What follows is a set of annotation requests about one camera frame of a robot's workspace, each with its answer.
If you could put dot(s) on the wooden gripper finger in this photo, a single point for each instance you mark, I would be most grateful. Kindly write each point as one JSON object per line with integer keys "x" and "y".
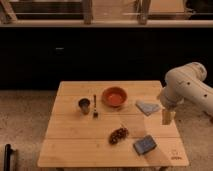
{"x": 167, "y": 116}

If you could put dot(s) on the blue sponge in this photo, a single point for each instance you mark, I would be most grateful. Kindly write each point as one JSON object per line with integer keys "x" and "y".
{"x": 145, "y": 145}

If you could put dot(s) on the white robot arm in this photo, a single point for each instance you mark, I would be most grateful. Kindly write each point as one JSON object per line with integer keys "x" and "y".
{"x": 185, "y": 82}

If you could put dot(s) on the red bowl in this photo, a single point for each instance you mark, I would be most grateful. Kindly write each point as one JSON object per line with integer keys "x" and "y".
{"x": 114, "y": 96}

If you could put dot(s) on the grey folded cloth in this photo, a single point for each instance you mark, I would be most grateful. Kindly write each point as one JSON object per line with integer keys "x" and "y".
{"x": 147, "y": 108}

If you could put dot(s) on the bunch of dark grapes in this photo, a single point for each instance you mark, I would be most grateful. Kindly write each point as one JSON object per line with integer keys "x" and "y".
{"x": 118, "y": 135}

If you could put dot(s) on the wooden folding table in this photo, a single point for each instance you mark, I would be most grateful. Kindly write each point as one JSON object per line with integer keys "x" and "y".
{"x": 77, "y": 140}

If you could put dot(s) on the dark metal cup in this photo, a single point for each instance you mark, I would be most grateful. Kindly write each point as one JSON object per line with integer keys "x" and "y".
{"x": 84, "y": 105}

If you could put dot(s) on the black object on floor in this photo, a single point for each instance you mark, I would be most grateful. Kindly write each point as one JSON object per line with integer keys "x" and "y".
{"x": 8, "y": 158}

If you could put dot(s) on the wooden shelf rail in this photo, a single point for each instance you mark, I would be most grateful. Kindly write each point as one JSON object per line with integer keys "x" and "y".
{"x": 106, "y": 13}

